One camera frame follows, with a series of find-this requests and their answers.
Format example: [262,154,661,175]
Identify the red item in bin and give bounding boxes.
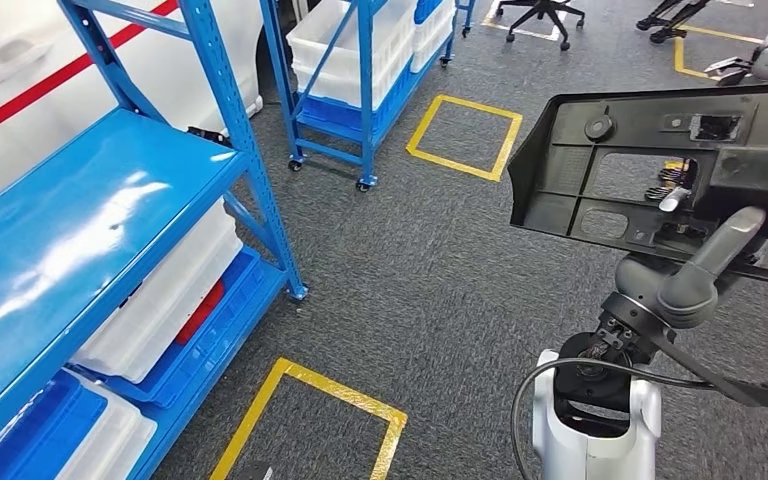
[175,281,226,346]

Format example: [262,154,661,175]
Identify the black plastic car part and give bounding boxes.
[507,82,768,293]

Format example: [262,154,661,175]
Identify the blue wheeled cart rack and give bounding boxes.
[258,0,458,193]

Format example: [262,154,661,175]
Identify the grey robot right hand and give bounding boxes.
[615,158,768,331]

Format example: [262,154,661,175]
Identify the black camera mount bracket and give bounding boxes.
[648,327,768,410]

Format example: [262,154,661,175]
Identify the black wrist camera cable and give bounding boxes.
[511,357,713,480]

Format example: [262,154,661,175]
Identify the white car door handle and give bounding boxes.
[0,38,54,87]

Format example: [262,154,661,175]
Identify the black stand legs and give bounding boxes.
[635,0,713,46]

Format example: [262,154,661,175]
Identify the blue metal shelf rack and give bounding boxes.
[0,0,310,480]

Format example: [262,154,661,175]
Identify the white car with red stripe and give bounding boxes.
[0,0,266,220]

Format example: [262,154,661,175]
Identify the yellow floor tape square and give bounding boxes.
[210,357,409,480]

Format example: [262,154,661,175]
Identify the black office chair base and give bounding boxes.
[495,0,587,52]

